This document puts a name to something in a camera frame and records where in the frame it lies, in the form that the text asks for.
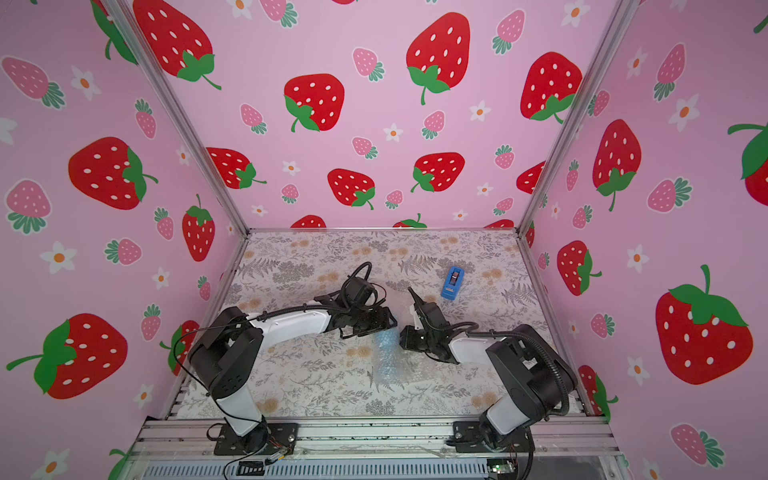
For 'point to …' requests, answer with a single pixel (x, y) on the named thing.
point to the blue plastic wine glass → (387, 346)
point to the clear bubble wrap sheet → (407, 367)
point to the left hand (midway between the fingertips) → (394, 326)
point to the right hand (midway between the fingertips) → (393, 343)
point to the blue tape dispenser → (453, 281)
